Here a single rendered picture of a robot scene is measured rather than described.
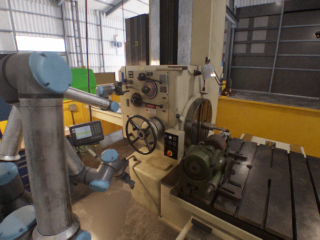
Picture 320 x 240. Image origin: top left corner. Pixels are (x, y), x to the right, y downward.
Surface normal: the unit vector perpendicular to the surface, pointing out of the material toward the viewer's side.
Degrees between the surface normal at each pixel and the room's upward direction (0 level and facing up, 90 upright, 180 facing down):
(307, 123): 90
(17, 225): 5
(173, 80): 90
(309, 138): 90
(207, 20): 90
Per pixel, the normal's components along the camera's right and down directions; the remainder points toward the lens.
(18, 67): -0.22, 0.04
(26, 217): -0.08, -0.95
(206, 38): -0.61, 0.25
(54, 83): 0.97, -0.06
